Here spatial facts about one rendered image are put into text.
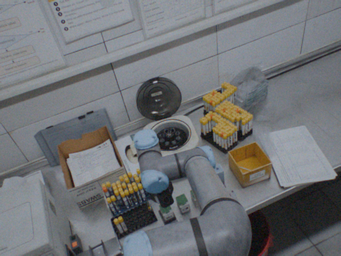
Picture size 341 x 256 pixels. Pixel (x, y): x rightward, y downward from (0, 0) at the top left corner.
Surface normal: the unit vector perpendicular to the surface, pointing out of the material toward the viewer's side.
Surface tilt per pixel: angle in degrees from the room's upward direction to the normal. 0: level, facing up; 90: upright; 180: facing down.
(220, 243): 28
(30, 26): 94
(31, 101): 90
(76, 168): 0
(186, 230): 14
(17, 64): 94
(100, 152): 2
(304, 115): 0
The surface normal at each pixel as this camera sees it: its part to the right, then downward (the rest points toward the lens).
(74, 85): 0.39, 0.61
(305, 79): -0.15, -0.70
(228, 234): 0.37, -0.56
